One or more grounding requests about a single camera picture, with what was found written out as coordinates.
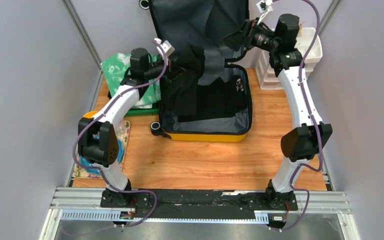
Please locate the black garment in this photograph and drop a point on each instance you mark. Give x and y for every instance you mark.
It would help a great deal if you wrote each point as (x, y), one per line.
(180, 96)
(220, 99)

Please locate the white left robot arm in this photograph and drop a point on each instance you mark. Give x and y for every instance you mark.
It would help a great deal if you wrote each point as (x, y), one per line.
(140, 75)

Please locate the blue polka dot plate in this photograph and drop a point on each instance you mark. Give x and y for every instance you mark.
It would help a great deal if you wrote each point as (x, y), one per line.
(100, 152)

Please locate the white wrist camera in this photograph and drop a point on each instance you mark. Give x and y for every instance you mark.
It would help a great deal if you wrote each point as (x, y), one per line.
(164, 48)
(264, 6)

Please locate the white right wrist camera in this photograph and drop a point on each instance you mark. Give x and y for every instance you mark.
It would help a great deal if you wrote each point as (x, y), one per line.
(264, 6)

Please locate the aluminium frame rail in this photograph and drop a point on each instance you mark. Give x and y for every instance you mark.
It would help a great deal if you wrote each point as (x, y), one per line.
(82, 204)

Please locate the white towel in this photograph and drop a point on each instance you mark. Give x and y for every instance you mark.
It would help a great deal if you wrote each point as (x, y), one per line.
(145, 104)

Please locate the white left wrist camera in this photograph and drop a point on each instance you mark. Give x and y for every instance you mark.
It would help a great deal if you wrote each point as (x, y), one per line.
(164, 48)

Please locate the floral placemat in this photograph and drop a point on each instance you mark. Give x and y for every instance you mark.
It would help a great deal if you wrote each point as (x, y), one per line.
(122, 134)

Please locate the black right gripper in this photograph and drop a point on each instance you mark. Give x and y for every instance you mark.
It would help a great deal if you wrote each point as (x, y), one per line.
(250, 27)

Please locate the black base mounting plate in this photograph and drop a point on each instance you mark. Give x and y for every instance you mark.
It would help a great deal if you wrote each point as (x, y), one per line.
(202, 205)

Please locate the yellow bowl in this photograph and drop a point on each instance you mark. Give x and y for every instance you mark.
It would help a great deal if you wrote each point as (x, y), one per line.
(90, 114)

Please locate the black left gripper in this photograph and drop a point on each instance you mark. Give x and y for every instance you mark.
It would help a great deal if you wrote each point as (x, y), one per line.
(173, 70)

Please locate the green garment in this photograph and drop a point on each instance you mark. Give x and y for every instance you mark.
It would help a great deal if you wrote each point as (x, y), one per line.
(114, 69)

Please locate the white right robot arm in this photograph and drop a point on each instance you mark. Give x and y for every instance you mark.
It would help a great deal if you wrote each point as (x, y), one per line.
(302, 146)

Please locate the green plastic tray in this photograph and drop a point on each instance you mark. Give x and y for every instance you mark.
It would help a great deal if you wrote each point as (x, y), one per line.
(138, 112)

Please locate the yellow Pikachu hard-shell suitcase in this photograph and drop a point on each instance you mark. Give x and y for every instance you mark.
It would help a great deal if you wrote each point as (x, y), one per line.
(204, 23)

